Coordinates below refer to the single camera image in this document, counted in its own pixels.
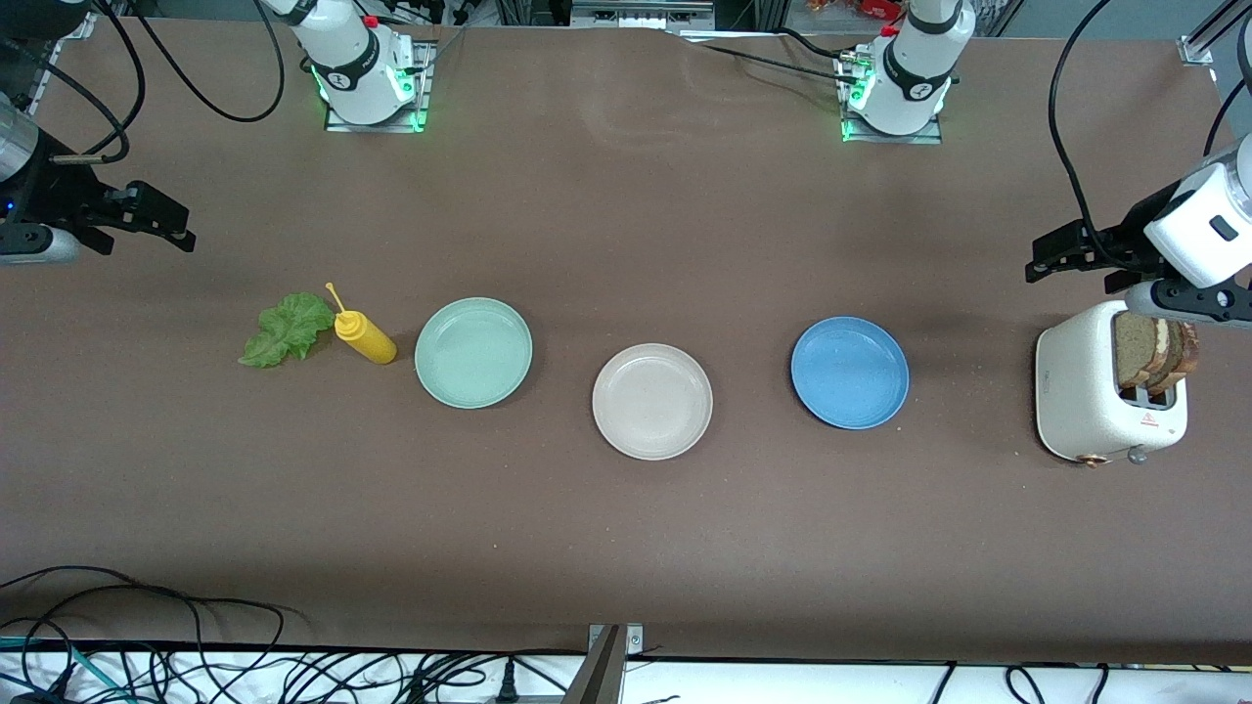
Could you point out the blue plate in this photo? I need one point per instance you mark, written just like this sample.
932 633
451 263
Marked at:
849 372

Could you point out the brown bread slice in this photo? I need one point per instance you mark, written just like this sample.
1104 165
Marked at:
1135 352
1184 354

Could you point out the red package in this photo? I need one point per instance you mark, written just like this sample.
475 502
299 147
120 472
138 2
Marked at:
871 8

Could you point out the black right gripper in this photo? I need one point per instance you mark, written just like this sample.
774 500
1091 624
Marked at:
51 198

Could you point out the long aluminium edge rail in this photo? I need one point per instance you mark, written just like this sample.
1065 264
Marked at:
44 78

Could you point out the grey metal bracket post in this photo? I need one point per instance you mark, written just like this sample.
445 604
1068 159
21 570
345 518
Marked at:
606 675

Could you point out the white toaster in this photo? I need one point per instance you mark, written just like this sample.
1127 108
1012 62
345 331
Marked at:
1076 391

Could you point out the mint green plate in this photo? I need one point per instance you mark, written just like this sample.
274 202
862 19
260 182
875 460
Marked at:
473 352

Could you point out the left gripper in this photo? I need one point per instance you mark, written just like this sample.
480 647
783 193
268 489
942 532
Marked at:
1125 242

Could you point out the short aluminium profile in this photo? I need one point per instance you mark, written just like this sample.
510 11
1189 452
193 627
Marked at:
1198 47

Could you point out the black power plug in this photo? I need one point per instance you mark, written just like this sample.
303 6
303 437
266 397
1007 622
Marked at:
507 689

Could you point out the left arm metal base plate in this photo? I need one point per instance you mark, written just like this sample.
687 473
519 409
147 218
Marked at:
895 139

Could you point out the beige plate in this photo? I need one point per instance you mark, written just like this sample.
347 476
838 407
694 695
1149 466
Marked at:
651 401

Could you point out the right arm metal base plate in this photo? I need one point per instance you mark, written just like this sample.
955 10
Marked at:
426 98

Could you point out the green lettuce leaf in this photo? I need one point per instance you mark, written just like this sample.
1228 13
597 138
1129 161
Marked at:
293 328

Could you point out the yellow mustard squeeze bottle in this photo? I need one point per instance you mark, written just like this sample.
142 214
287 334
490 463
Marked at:
367 337

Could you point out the grey power strip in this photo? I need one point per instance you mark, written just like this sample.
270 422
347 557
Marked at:
641 15

